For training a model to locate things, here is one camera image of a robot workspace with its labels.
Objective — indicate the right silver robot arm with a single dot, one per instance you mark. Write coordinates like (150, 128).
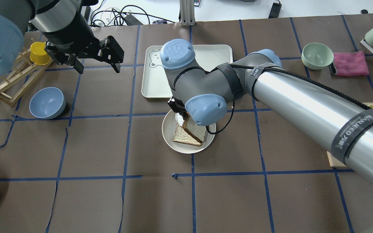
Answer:
(338, 123)

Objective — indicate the blue bowl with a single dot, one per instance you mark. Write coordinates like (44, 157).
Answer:
(48, 103)

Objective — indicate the cream round plate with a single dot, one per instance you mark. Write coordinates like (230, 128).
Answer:
(168, 131)

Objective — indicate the aluminium frame post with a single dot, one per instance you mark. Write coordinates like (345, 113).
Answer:
(187, 13)

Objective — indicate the bread slice on plate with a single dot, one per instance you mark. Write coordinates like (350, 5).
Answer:
(181, 136)

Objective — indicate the yellow cup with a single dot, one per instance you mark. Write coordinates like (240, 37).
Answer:
(38, 55)

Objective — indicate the pink cloth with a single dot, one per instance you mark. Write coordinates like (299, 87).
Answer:
(349, 64)

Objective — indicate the black power adapter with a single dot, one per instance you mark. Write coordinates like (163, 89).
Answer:
(275, 10)

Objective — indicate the fried egg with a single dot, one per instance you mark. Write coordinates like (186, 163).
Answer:
(179, 119)

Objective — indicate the wooden rack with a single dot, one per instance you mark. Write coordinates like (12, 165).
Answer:
(23, 70)

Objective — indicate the green bowl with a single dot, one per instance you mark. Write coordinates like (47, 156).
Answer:
(316, 56)

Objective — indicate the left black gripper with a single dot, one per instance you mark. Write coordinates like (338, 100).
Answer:
(71, 36)

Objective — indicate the cream bear tray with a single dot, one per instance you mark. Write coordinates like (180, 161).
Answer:
(155, 84)

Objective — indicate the bread slice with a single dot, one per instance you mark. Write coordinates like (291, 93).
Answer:
(181, 136)
(194, 130)

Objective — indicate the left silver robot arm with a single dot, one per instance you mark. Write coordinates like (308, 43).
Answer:
(45, 15)

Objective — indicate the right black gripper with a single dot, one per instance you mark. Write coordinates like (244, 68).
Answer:
(177, 107)

